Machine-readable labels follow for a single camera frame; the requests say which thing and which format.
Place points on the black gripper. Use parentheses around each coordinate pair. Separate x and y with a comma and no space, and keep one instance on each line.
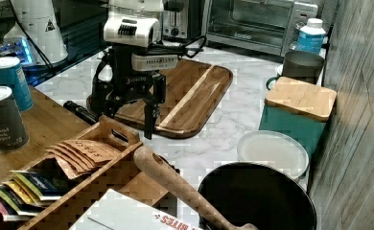
(116,80)

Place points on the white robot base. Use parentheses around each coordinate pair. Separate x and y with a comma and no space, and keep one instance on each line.
(36,26)

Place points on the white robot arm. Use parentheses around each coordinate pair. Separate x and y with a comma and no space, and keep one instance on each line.
(132,26)

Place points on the wooden tea organizer box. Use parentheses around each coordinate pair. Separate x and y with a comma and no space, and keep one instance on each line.
(120,174)

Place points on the wooden cutting board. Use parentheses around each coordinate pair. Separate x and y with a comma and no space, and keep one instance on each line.
(193,90)

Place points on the brown paper tea packets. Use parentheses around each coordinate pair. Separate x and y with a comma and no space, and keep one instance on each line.
(77,157)

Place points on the silver toaster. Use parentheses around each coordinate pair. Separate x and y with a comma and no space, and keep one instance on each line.
(182,19)

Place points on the white snack box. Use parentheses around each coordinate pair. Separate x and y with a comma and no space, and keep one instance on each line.
(114,211)

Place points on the grey pepper can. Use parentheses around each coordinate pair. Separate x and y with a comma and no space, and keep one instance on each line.
(13,135)

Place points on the teal spice can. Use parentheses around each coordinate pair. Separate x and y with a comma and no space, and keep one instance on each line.
(12,75)

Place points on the colourful tea bag packets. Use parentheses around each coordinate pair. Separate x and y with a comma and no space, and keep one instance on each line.
(27,194)

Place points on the white round lid container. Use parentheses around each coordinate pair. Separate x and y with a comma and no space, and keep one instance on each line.
(276,150)

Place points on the white green cup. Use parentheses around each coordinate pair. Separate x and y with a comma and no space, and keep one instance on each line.
(271,81)

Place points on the silver toaster oven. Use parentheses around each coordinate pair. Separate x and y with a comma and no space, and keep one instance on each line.
(268,26)

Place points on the teal box wooden lid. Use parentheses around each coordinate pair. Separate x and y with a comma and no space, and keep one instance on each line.
(298,109)

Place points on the dark grey mug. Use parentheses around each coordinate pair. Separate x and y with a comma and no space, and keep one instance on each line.
(302,66)

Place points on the white blue plastic bottle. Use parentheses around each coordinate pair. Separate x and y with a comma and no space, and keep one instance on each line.
(311,36)

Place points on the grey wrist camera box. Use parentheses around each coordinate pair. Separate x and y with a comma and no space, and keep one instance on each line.
(152,63)

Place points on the black pan wooden handle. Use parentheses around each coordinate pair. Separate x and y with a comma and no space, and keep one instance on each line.
(236,196)

